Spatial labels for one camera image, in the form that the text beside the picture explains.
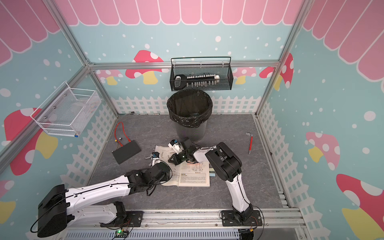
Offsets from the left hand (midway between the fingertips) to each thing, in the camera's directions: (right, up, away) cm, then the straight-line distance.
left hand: (166, 172), depth 82 cm
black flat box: (-31, +8, +16) cm, 36 cm away
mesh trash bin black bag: (+13, +38, +24) cm, 46 cm away
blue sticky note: (+26, -4, +7) cm, 28 cm away
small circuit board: (-20, -28, -9) cm, 35 cm away
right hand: (0, +4, +12) cm, 13 cm away
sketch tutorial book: (+10, -3, +6) cm, 12 cm away
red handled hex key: (+56, +14, +23) cm, 62 cm away
